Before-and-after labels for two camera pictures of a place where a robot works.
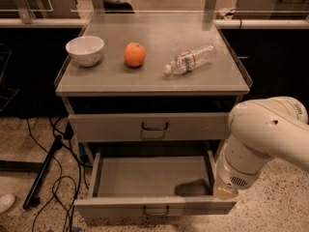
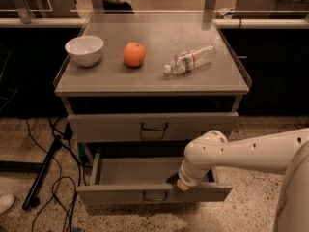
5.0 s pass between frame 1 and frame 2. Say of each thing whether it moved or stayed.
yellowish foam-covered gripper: moved
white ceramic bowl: stayed
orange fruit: stayed
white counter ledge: stayed
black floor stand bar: stayed
